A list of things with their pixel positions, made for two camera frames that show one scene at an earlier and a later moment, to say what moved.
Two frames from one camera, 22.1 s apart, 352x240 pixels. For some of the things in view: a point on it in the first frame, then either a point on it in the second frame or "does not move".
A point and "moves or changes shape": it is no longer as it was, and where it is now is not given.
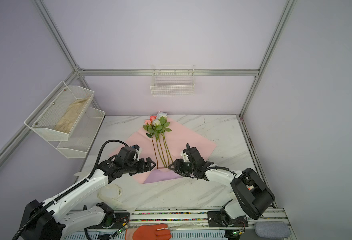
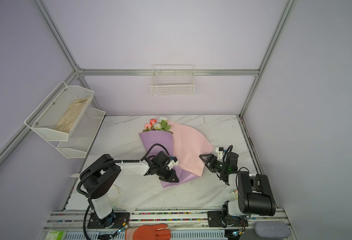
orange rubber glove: x=157 y=231 does not move
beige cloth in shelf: x=65 y=123 does not move
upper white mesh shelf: x=56 y=118 does not move
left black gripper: x=143 y=168 → x=171 y=176
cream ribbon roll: x=111 y=193 does not move
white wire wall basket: x=172 y=80 does not move
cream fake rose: x=157 y=123 moves or changes shape
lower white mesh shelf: x=82 y=134 does not move
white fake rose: x=162 y=116 moves or changes shape
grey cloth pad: x=272 y=230 does not move
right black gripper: x=177 y=168 → x=212 y=160
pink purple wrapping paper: x=165 y=150 moves or changes shape
